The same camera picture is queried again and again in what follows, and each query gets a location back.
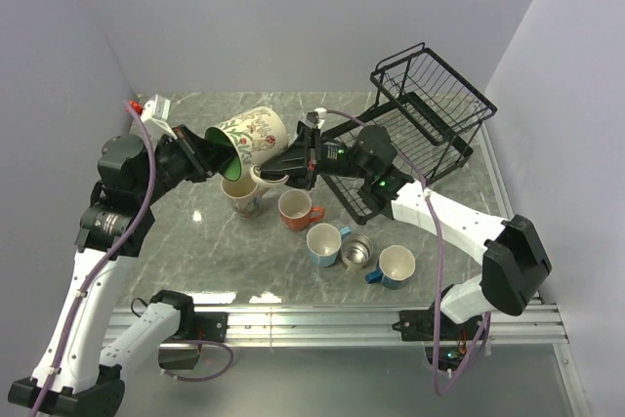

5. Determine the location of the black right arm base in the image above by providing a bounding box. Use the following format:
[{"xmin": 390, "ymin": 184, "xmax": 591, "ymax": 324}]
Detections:
[{"xmin": 392, "ymin": 309, "xmax": 435, "ymax": 342}]

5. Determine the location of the aluminium mounting rail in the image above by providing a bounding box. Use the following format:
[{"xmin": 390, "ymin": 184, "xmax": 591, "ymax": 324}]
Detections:
[{"xmin": 104, "ymin": 303, "xmax": 570, "ymax": 350}]

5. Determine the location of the green inside floral mug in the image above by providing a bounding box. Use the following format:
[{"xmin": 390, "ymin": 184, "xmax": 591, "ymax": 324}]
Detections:
[{"xmin": 204, "ymin": 106, "xmax": 288, "ymax": 182}]

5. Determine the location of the beige floral mug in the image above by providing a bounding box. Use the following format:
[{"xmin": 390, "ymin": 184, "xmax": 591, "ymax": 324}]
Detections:
[{"xmin": 221, "ymin": 176, "xmax": 269, "ymax": 218}]

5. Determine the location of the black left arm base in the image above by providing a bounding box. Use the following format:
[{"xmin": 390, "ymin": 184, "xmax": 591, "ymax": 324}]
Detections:
[{"xmin": 179, "ymin": 312, "xmax": 229, "ymax": 343}]

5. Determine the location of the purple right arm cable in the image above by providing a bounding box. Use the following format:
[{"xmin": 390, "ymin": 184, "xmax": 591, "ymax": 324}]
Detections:
[{"xmin": 324, "ymin": 108, "xmax": 492, "ymax": 396}]

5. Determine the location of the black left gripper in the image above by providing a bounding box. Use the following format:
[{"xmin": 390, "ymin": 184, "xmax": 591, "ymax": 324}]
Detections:
[{"xmin": 136, "ymin": 122, "xmax": 237, "ymax": 205}]

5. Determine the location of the dark blue handled mug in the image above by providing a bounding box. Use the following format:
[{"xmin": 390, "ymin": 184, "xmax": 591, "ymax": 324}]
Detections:
[{"xmin": 365, "ymin": 245, "xmax": 416, "ymax": 290}]

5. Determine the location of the stainless steel cup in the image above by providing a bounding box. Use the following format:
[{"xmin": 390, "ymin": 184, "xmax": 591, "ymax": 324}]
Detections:
[{"xmin": 340, "ymin": 233, "xmax": 373, "ymax": 271}]

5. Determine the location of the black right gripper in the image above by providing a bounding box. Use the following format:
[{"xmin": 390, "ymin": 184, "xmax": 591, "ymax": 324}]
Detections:
[{"xmin": 261, "ymin": 126, "xmax": 373, "ymax": 191}]

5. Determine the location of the orange mug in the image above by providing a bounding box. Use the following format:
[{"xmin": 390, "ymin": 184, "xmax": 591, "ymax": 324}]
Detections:
[{"xmin": 277, "ymin": 188, "xmax": 325, "ymax": 231}]

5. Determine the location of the black wire dish rack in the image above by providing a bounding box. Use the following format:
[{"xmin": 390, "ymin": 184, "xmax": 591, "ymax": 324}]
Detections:
[{"xmin": 319, "ymin": 44, "xmax": 498, "ymax": 228}]

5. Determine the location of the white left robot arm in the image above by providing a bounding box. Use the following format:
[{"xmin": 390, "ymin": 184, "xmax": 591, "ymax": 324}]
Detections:
[{"xmin": 8, "ymin": 125, "xmax": 236, "ymax": 416}]

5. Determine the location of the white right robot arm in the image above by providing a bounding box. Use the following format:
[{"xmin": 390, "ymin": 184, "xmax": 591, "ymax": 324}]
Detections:
[{"xmin": 250, "ymin": 123, "xmax": 552, "ymax": 339}]

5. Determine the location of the light blue mug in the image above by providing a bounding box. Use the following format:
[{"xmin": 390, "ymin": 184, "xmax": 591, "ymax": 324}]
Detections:
[{"xmin": 306, "ymin": 223, "xmax": 352, "ymax": 268}]

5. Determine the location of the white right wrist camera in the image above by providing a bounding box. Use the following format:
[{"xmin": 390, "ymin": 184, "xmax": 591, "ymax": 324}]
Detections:
[{"xmin": 304, "ymin": 107, "xmax": 327, "ymax": 129}]

